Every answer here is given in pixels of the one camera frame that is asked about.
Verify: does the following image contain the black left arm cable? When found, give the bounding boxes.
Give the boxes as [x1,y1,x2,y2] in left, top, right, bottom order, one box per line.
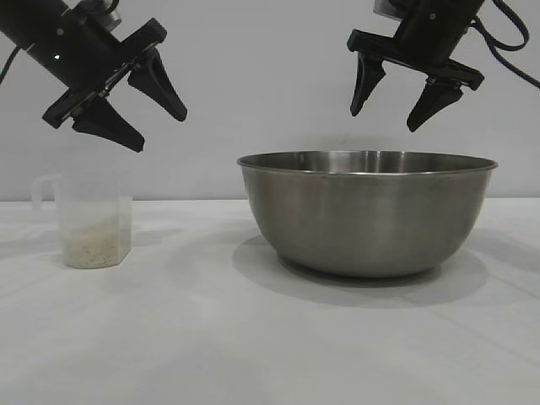
[0,45,23,85]

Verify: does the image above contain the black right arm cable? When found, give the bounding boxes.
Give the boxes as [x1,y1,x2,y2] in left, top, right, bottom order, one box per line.
[471,0,540,90]

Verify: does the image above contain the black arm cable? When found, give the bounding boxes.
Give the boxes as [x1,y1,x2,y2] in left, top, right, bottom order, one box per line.
[0,45,23,85]
[471,0,540,90]

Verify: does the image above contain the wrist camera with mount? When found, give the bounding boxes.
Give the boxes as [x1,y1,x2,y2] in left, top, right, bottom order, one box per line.
[374,0,407,21]
[100,0,124,31]

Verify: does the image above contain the stainless steel mixing bowl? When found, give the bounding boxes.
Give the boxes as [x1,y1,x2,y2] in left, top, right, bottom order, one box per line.
[235,147,500,279]

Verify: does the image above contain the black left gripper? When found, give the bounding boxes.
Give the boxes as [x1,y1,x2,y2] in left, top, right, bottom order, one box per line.
[24,0,189,154]

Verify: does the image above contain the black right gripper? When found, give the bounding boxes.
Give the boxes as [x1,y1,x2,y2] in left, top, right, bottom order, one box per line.
[346,0,484,133]

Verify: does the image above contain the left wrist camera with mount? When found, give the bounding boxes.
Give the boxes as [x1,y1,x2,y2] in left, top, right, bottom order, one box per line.
[100,0,124,31]

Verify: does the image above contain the white rice grains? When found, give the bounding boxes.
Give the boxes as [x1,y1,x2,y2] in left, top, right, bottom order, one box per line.
[63,213,122,268]

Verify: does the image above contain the clear plastic measuring cup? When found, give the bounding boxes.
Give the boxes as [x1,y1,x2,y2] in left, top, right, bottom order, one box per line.
[32,172,134,269]

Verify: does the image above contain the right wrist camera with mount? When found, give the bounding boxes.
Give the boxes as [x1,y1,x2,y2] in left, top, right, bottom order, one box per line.
[374,0,407,21]

